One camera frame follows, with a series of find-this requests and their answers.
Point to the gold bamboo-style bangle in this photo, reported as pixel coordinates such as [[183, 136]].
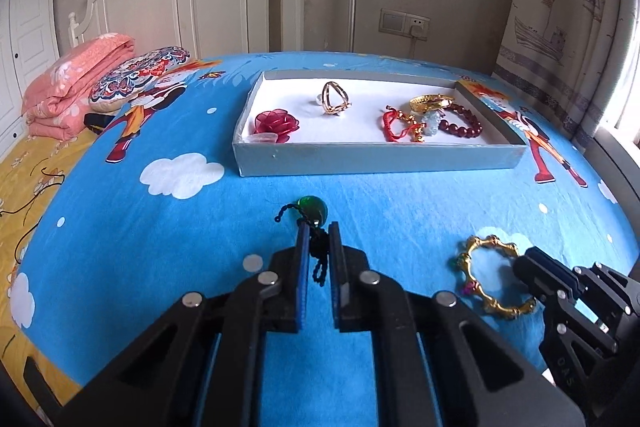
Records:
[[492, 241]]

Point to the smooth gold bangle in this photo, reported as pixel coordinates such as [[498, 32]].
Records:
[[422, 103]]

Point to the shallow grey cardboard box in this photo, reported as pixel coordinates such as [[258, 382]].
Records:
[[360, 157]]

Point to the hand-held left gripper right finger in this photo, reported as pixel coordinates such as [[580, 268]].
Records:
[[334, 267]]

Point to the round patterned cushion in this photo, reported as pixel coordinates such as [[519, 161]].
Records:
[[135, 74]]

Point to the ship-print curtain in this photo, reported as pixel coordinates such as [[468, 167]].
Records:
[[560, 7]]

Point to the gold loop brooch with pearl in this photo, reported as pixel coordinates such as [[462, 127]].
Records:
[[318, 99]]

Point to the folded pink floral quilt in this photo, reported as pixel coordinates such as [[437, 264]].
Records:
[[70, 82]]

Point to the red rose ornament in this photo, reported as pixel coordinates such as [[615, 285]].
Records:
[[277, 124]]

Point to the yellow floral bed sheet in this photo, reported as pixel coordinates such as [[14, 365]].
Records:
[[25, 177]]

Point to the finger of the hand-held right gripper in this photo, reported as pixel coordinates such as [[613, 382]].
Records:
[[557, 267], [537, 279]]

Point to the white wardrobe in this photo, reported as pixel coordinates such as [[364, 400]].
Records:
[[25, 32]]

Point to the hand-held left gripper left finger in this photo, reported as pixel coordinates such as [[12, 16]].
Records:
[[302, 267]]

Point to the black folded object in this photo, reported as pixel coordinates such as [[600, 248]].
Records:
[[97, 123]]

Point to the wall socket panel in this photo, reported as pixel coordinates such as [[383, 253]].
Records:
[[392, 22]]

